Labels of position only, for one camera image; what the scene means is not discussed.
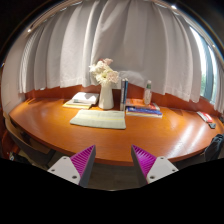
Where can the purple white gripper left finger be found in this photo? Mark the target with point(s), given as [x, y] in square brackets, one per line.
[77, 168]

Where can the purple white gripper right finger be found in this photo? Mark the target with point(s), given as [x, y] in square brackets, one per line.
[150, 168]

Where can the pale green folded towel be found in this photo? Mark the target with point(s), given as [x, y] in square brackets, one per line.
[100, 119]

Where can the dark office chair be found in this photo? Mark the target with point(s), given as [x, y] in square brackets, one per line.
[33, 149]

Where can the blue flat book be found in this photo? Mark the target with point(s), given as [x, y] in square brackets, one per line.
[143, 112]

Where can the yellow flat book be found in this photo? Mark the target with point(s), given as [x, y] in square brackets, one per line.
[71, 104]

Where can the black bag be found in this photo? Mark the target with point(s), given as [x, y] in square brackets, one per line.
[212, 152]

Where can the orange flat book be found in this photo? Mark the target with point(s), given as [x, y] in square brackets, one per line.
[139, 103]

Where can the white open book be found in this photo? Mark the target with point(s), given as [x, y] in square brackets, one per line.
[86, 98]

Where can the white ceramic vase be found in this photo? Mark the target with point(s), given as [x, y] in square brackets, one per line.
[106, 97]

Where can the clear plastic bottle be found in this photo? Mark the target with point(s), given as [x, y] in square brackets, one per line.
[147, 93]

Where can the small black device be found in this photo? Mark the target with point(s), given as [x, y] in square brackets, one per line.
[212, 125]

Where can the red white small book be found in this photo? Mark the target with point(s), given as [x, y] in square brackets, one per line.
[206, 117]

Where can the upright blue book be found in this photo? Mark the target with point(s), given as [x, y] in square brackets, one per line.
[125, 93]

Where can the upright grey book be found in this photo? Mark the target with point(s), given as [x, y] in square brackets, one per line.
[122, 98]

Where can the white pink flower bouquet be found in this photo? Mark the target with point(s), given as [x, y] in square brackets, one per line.
[103, 73]

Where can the white pleated curtain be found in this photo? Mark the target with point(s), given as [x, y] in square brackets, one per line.
[145, 42]

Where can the window with dark frame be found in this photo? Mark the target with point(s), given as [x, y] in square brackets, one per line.
[209, 70]

